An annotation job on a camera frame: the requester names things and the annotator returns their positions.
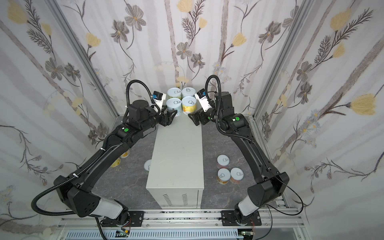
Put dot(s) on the orange label can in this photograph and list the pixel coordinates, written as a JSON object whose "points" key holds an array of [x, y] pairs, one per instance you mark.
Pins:
{"points": [[223, 176]]}

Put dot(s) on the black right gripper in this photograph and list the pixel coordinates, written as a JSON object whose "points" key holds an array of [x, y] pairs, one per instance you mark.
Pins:
{"points": [[201, 118]]}

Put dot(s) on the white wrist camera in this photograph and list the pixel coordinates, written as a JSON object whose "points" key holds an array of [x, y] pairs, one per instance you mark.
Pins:
{"points": [[201, 96], [159, 98]]}

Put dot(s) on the red label can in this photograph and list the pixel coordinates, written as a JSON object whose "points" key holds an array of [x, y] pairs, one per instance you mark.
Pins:
{"points": [[236, 175]]}

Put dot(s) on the pink label can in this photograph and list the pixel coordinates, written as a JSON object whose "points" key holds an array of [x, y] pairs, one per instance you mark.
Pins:
{"points": [[223, 161]]}

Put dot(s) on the yellow can behind left arm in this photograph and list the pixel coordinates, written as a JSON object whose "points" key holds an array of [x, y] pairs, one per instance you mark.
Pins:
{"points": [[125, 155]]}

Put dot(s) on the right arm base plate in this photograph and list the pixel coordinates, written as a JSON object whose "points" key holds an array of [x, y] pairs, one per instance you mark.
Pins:
{"points": [[231, 218]]}

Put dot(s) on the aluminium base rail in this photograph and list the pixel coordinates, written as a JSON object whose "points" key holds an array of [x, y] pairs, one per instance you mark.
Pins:
{"points": [[194, 219]]}

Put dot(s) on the green label can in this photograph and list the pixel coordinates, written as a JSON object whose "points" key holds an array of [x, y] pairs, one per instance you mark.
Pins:
{"points": [[174, 93]]}

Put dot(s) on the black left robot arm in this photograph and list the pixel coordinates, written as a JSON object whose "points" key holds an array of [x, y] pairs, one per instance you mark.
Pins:
{"points": [[75, 190]]}

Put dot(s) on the teal brown label can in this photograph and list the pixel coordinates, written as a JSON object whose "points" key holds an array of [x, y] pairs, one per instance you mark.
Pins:
{"points": [[188, 92]]}

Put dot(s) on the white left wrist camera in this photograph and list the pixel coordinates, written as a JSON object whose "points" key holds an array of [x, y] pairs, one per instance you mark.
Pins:
{"points": [[159, 98]]}

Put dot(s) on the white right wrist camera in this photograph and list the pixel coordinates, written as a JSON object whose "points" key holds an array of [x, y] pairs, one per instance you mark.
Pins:
{"points": [[201, 96]]}

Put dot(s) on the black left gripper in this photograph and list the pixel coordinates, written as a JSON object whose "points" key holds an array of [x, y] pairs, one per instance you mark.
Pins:
{"points": [[166, 119]]}

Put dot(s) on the yellow label can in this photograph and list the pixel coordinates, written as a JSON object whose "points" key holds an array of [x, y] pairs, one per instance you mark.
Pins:
{"points": [[189, 104], [116, 163]]}

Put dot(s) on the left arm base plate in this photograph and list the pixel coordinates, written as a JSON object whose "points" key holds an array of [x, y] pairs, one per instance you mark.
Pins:
{"points": [[124, 219]]}

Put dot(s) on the white slotted cable duct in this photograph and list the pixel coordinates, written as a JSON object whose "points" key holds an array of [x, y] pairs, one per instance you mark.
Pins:
{"points": [[177, 234]]}

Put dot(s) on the can beside cabinet left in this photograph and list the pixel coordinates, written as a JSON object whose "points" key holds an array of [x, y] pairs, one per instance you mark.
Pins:
{"points": [[147, 165]]}

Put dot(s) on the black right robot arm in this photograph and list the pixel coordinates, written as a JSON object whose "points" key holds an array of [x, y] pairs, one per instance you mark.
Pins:
{"points": [[217, 107]]}

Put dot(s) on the grey metal counter cabinet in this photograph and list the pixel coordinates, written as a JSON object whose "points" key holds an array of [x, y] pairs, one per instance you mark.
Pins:
{"points": [[176, 176]]}

